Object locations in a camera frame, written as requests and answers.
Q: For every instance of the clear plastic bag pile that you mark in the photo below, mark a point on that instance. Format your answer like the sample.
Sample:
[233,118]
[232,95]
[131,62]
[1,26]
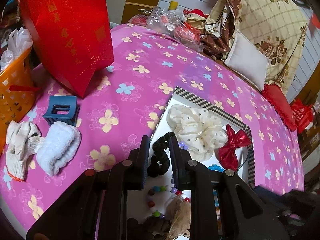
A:
[171,23]

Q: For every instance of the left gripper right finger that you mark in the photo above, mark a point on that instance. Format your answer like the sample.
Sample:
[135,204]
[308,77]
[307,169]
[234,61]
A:
[223,206]

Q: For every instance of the red cushion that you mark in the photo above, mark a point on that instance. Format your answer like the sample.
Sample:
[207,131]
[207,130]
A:
[273,94]

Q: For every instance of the orange plastic basket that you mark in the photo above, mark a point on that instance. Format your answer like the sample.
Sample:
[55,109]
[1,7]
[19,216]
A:
[17,93]

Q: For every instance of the brown leopard bow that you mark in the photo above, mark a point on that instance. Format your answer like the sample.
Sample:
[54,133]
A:
[172,227]

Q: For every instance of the santa plush toy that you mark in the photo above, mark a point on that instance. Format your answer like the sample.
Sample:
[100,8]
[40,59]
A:
[195,18]

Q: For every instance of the striped white jewelry tray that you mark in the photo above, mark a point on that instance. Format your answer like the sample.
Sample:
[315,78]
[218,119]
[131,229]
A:
[235,197]

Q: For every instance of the red satin bow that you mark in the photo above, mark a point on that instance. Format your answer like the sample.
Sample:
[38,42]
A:
[226,154]

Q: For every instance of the beige floral quilt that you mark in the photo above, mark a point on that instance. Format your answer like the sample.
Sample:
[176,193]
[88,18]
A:
[276,28]

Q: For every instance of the blue hair claw clip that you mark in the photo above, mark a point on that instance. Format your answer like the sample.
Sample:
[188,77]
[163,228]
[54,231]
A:
[63,108]

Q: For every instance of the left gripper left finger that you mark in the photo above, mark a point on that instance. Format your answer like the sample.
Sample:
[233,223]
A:
[95,204]

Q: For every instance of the white small pillow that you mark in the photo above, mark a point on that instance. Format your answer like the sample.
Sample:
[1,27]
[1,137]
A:
[245,59]

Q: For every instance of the large red gift bag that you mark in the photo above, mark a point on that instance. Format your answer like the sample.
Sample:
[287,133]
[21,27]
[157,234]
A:
[72,39]

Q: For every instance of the white fuzzy sock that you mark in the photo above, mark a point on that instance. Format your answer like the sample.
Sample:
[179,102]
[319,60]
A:
[58,148]

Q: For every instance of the pink floral bed sheet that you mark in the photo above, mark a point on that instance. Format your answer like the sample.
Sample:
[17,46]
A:
[126,101]

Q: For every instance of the black hair scrunchie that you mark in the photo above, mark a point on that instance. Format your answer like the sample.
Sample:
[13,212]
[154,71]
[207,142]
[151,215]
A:
[160,163]

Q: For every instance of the cream dotted scrunchie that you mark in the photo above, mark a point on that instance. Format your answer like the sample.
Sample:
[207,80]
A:
[200,129]

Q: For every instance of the red shopping bag on chair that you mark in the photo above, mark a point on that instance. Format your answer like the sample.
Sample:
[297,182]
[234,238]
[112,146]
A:
[303,115]

